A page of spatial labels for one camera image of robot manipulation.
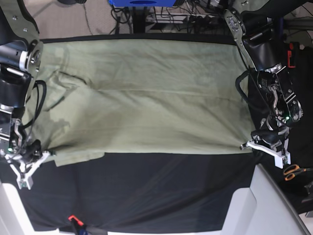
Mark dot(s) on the light green T-shirt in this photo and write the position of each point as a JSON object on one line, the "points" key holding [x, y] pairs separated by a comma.
{"points": [[140, 96]]}

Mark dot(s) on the red black clamp right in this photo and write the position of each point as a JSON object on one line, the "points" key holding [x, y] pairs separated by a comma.
{"points": [[292, 54]]}

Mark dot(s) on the orange clamp bottom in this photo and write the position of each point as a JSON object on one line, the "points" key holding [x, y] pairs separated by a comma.
{"points": [[78, 226]]}

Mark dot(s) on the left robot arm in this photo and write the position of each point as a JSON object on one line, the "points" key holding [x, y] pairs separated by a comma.
{"points": [[276, 82]]}

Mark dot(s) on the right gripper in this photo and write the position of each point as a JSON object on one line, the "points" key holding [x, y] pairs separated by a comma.
{"points": [[25, 162]]}

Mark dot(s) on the white power strip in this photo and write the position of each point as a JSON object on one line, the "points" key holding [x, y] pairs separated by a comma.
{"points": [[175, 18]]}

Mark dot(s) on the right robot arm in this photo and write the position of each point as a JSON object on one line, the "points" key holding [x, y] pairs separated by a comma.
{"points": [[22, 96]]}

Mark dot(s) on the blue box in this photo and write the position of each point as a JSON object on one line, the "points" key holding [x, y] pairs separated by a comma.
{"points": [[142, 3]]}

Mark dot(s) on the white bin right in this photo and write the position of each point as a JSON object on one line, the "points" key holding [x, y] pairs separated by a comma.
{"points": [[262, 209]]}

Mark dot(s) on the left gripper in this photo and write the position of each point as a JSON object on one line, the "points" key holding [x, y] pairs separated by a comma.
{"points": [[272, 140]]}

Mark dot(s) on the orange handled scissors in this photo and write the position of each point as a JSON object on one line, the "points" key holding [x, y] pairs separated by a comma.
{"points": [[293, 170]]}

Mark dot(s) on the white bin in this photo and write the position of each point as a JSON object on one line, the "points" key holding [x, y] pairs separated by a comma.
{"points": [[13, 217], [262, 209]]}

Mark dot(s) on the white bin left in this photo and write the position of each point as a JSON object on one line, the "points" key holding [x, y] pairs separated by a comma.
{"points": [[13, 217]]}

